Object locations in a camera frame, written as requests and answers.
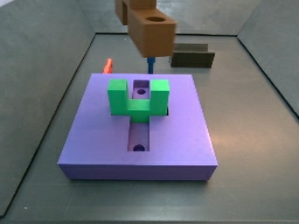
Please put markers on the brown T-shaped block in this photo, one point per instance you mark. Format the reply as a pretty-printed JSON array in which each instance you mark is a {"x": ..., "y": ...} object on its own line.
[{"x": 150, "y": 28}]

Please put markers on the green U-shaped block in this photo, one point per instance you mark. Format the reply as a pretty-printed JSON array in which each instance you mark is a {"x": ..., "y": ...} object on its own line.
[{"x": 151, "y": 102}]

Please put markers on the purple base block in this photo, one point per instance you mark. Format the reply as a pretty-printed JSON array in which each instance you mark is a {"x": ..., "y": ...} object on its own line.
[{"x": 110, "y": 148}]

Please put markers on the blue hexagonal peg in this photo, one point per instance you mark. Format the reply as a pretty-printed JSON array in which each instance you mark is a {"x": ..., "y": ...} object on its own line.
[{"x": 150, "y": 64}]

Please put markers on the red hexagonal peg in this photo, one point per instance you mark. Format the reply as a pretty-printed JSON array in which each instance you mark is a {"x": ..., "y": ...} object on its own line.
[{"x": 107, "y": 69}]

